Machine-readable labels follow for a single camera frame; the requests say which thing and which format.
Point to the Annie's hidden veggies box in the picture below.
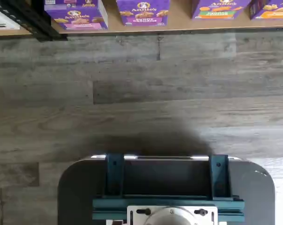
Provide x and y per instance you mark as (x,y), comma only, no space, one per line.
(216,10)

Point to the white carton dark emblem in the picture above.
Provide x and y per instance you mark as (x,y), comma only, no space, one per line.
(3,22)

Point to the purple Annie's box violet patch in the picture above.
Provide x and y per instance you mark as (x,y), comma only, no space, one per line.
(143,11)

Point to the grey robot base platform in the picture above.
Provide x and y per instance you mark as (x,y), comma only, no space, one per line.
(80,187)

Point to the purple Annie's box orange patch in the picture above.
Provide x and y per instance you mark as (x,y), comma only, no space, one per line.
(272,11)

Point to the black metal shelf post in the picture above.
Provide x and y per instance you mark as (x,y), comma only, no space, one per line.
(33,21)

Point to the wooden shelf board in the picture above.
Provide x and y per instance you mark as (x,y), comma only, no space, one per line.
(179,26)

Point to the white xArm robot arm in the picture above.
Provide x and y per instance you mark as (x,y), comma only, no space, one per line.
(169,218)

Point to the teal metal base frame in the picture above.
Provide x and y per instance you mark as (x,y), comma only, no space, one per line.
(167,204)

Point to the purple Annie's box pink patch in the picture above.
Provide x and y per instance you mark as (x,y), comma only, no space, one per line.
(80,18)

